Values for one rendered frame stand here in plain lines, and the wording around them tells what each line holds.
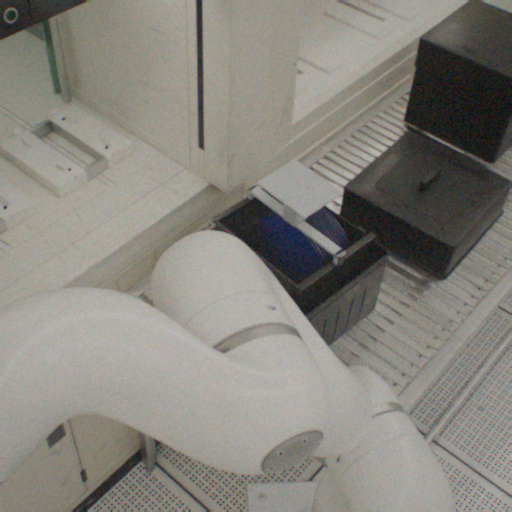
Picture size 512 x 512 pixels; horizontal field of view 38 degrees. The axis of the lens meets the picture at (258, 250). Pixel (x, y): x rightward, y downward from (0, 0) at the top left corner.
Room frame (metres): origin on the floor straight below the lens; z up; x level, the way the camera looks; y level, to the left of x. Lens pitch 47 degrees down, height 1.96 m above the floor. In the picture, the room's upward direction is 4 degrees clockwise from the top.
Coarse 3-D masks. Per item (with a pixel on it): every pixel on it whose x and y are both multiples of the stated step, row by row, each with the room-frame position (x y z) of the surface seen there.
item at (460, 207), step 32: (384, 160) 1.36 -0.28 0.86; (416, 160) 1.36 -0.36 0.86; (448, 160) 1.37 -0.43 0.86; (352, 192) 1.24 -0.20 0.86; (384, 192) 1.25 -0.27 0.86; (416, 192) 1.25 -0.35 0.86; (448, 192) 1.26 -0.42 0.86; (480, 192) 1.27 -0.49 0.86; (352, 224) 1.23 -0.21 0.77; (384, 224) 1.18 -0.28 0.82; (416, 224) 1.15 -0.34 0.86; (448, 224) 1.16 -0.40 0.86; (480, 224) 1.19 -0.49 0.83; (416, 256) 1.13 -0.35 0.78; (448, 256) 1.09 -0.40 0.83
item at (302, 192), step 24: (288, 168) 1.04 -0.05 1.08; (264, 192) 1.06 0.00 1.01; (288, 192) 0.98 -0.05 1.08; (312, 192) 0.98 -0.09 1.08; (336, 192) 0.98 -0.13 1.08; (216, 216) 1.00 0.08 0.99; (240, 216) 1.03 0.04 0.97; (264, 216) 1.07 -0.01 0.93; (288, 216) 0.98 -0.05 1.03; (240, 240) 0.95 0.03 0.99; (312, 240) 0.94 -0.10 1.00; (360, 240) 0.97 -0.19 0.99; (336, 264) 0.90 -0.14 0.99; (360, 264) 0.98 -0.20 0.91; (288, 288) 0.85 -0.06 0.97; (312, 288) 0.88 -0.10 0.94; (336, 288) 0.93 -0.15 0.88
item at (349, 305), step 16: (352, 240) 1.05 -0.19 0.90; (368, 256) 1.02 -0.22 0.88; (384, 256) 0.98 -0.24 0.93; (368, 272) 0.95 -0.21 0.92; (352, 288) 0.91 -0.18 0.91; (368, 288) 0.96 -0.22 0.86; (320, 304) 0.85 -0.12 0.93; (336, 304) 0.88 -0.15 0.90; (352, 304) 0.92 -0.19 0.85; (368, 304) 0.97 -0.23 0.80; (320, 320) 0.85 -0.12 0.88; (336, 320) 0.89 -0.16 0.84; (352, 320) 0.93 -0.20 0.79; (320, 336) 0.86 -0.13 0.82; (336, 336) 0.90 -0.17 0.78
